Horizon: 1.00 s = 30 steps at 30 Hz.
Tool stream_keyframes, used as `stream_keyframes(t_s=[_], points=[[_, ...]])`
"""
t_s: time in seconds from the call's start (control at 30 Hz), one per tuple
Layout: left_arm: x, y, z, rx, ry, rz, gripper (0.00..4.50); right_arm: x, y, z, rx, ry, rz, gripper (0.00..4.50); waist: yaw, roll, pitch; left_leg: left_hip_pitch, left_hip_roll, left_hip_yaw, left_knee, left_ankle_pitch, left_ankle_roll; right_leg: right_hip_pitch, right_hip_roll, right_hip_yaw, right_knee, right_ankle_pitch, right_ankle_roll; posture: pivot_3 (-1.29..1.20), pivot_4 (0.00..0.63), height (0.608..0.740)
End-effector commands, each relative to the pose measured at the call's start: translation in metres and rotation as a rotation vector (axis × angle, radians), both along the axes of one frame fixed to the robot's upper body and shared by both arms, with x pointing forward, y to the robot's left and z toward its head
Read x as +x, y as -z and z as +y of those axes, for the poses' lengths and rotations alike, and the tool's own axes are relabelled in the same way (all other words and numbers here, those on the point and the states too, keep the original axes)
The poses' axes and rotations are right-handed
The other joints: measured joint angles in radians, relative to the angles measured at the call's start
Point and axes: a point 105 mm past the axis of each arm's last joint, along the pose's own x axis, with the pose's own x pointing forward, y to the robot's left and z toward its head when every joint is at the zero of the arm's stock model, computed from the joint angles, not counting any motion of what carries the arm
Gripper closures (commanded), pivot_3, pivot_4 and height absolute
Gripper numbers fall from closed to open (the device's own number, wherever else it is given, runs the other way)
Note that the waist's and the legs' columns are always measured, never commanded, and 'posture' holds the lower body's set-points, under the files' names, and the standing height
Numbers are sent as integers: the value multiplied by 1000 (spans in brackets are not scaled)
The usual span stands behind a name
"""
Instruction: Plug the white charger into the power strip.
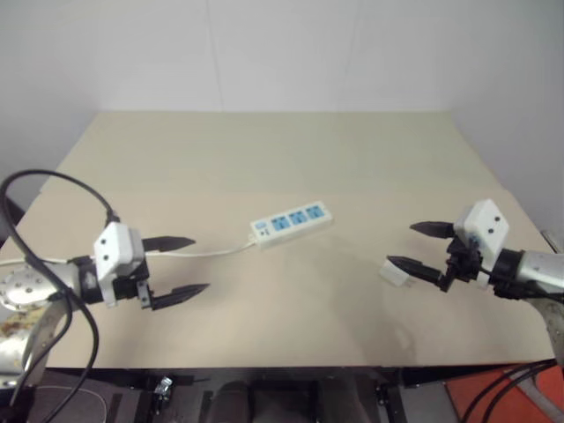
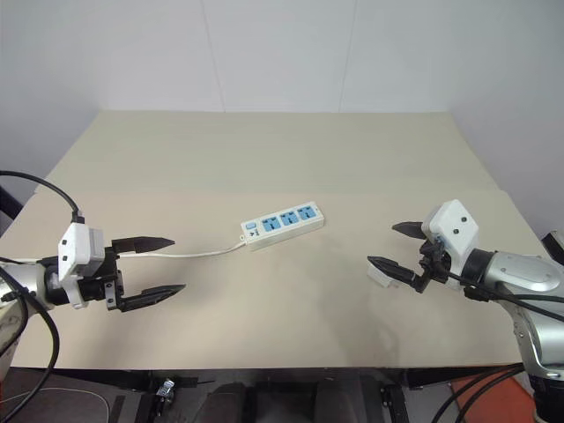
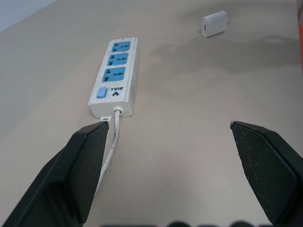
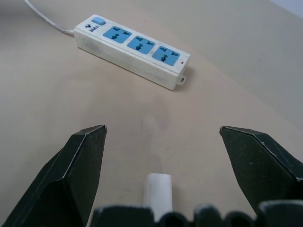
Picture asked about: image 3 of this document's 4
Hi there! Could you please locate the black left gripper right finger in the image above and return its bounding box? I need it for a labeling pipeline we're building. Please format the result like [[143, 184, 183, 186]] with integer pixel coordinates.
[[229, 121, 303, 227]]

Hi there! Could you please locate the white USB charger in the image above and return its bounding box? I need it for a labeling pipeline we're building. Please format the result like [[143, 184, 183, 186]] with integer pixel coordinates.
[[202, 10, 229, 38]]

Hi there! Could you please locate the white power strip cable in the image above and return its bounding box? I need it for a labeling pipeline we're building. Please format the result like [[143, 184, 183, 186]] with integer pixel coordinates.
[[93, 107, 125, 202]]

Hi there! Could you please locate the white power strip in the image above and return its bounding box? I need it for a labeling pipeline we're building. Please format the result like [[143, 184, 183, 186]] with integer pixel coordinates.
[[88, 37, 139, 119]]

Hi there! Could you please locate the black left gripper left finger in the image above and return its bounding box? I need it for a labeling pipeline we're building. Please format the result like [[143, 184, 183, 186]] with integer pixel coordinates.
[[0, 121, 110, 227]]

